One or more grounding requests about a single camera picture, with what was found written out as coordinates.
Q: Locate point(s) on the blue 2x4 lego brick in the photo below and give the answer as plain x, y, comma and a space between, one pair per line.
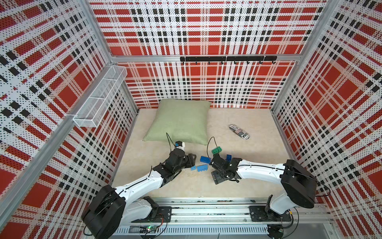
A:
205, 160

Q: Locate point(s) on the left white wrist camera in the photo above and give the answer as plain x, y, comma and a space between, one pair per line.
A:
180, 145

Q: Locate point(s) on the white wire mesh basket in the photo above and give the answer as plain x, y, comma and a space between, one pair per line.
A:
102, 94

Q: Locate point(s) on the silver remote control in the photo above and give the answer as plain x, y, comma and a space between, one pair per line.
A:
239, 131

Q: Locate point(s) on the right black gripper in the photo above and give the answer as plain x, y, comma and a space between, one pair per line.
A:
216, 177

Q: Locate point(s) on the light blue 2x4 brick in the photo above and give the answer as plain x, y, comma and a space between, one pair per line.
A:
202, 168

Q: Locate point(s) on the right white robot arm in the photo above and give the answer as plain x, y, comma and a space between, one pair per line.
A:
299, 185

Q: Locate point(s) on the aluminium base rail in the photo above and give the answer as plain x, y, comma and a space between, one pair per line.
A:
221, 218

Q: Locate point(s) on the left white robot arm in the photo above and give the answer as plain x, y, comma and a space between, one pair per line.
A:
130, 202

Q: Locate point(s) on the green circuit board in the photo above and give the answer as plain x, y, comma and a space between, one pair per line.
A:
147, 229

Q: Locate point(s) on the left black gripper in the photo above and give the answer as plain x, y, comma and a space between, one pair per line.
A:
190, 162

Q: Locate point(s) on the green 2x4 lego brick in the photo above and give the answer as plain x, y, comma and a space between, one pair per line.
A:
216, 150

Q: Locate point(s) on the green square cushion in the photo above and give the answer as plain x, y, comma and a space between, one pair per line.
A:
181, 120

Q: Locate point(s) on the black wall hook rail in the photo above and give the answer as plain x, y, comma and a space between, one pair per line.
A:
210, 59

